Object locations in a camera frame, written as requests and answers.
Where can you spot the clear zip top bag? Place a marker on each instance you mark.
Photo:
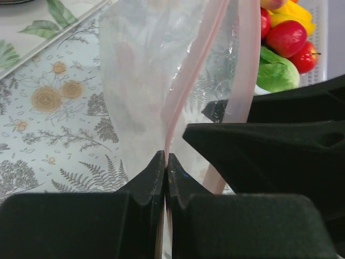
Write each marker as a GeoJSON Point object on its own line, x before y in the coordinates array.
{"type": "Point", "coordinates": [162, 62]}

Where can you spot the yellow orange peach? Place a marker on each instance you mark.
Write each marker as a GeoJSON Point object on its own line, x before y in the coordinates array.
{"type": "Point", "coordinates": [272, 4]}

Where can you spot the leaf patterned square tray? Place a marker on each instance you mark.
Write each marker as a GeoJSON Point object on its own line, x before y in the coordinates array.
{"type": "Point", "coordinates": [35, 34]}

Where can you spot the yellow banana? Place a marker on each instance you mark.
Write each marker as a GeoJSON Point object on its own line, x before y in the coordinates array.
{"type": "Point", "coordinates": [292, 11]}

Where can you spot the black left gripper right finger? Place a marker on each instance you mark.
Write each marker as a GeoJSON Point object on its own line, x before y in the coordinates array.
{"type": "Point", "coordinates": [205, 225]}

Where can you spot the green lettuce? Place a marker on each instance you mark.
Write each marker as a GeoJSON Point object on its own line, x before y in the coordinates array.
{"type": "Point", "coordinates": [275, 73]}

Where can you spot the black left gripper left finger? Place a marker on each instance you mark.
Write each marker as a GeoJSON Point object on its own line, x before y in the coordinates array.
{"type": "Point", "coordinates": [127, 223]}

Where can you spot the floral patterned tablecloth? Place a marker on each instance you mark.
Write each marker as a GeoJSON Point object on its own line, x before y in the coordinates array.
{"type": "Point", "coordinates": [64, 128]}

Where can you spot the red apple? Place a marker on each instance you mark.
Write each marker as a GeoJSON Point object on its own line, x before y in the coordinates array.
{"type": "Point", "coordinates": [265, 22]}
{"type": "Point", "coordinates": [306, 59]}
{"type": "Point", "coordinates": [286, 38]}

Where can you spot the white perforated plastic basket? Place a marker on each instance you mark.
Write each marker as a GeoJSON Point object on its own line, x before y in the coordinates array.
{"type": "Point", "coordinates": [319, 10]}

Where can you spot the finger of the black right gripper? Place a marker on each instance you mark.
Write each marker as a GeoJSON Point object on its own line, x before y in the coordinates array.
{"type": "Point", "coordinates": [306, 159]}
{"type": "Point", "coordinates": [320, 102]}

